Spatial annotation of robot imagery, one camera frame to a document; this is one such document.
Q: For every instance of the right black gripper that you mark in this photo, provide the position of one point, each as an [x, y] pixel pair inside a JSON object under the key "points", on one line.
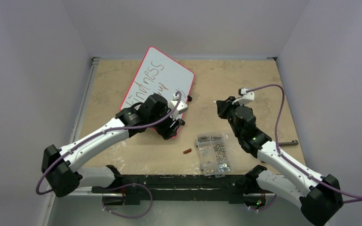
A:
{"points": [[226, 108]]}

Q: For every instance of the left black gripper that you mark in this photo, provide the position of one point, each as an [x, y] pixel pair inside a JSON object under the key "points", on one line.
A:
{"points": [[170, 129]]}

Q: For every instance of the red marker cap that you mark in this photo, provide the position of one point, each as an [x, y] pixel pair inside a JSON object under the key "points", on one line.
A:
{"points": [[187, 151]]}

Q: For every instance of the pink framed whiteboard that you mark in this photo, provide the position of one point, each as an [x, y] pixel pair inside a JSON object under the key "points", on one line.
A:
{"points": [[158, 80]]}

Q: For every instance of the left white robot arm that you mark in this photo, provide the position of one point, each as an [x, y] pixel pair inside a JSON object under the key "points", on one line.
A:
{"points": [[63, 169]]}

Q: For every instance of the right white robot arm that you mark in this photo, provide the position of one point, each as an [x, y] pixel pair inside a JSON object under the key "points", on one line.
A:
{"points": [[313, 193]]}

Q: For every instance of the clear plastic screw box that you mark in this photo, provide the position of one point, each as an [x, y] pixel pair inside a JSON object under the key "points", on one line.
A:
{"points": [[220, 154]]}

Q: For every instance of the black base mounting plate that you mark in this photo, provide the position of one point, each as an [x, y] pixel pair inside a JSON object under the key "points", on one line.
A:
{"points": [[233, 189]]}

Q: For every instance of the black metal clamp tool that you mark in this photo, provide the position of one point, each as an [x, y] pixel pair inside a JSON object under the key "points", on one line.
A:
{"points": [[288, 143]]}

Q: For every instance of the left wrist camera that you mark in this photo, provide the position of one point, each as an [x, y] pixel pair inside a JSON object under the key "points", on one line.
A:
{"points": [[178, 107]]}

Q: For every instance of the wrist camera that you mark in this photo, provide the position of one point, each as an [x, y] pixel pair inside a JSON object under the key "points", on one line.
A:
{"points": [[245, 96], [178, 107]]}

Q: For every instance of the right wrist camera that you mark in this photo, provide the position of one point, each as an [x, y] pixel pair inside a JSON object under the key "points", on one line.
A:
{"points": [[245, 96]]}

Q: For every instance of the aluminium frame rail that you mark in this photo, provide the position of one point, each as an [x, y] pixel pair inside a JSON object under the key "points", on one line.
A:
{"points": [[49, 198]]}

